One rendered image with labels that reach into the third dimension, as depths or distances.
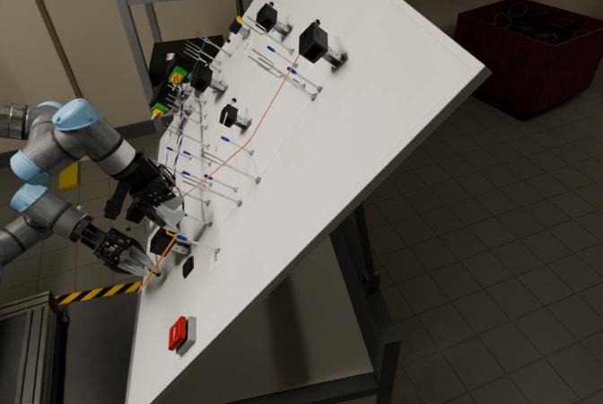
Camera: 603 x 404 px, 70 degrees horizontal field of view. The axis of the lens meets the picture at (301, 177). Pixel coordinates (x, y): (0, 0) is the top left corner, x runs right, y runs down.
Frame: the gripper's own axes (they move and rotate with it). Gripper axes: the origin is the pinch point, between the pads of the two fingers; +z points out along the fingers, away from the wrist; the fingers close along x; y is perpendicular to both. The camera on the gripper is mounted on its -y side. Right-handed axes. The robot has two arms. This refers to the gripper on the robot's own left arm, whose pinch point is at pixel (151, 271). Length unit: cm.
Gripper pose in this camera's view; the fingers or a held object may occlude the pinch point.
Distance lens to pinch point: 118.4
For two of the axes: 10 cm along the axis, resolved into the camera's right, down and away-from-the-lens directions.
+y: 3.9, -2.4, -8.9
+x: 4.5, -7.9, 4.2
